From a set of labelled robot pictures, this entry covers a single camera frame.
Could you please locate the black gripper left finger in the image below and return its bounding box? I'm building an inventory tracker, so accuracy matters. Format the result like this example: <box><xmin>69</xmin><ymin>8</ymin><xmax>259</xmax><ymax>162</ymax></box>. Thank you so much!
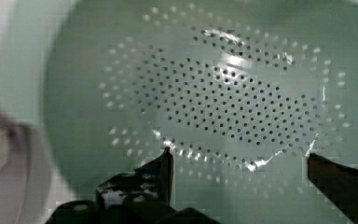
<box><xmin>45</xmin><ymin>147</ymin><xmax>220</xmax><ymax>224</ymax></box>

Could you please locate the mint green oval strainer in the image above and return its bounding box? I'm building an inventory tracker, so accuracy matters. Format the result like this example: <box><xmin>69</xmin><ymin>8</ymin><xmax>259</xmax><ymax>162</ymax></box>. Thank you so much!
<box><xmin>0</xmin><ymin>0</ymin><xmax>358</xmax><ymax>224</ymax></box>

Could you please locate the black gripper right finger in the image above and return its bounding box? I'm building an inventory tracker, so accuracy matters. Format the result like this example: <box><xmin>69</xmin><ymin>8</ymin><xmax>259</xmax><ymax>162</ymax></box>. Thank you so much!
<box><xmin>307</xmin><ymin>153</ymin><xmax>358</xmax><ymax>224</ymax></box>

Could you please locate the grey round plate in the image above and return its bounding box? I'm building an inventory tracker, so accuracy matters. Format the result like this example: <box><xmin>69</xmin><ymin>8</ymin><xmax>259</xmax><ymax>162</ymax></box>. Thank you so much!
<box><xmin>0</xmin><ymin>114</ymin><xmax>52</xmax><ymax>224</ymax></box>

